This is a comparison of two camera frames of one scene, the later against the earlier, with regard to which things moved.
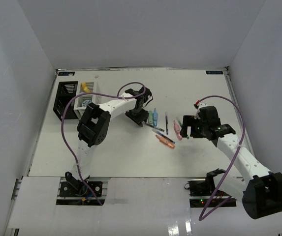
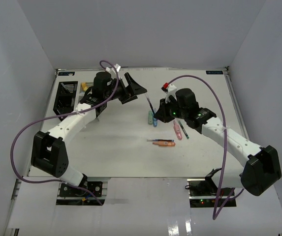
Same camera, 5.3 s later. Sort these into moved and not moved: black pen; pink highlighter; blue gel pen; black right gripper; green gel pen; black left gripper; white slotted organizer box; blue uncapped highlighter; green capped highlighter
Moved: blue gel pen; black right gripper; black left gripper; black pen
Not moved: white slotted organizer box; pink highlighter; green gel pen; blue uncapped highlighter; green capped highlighter
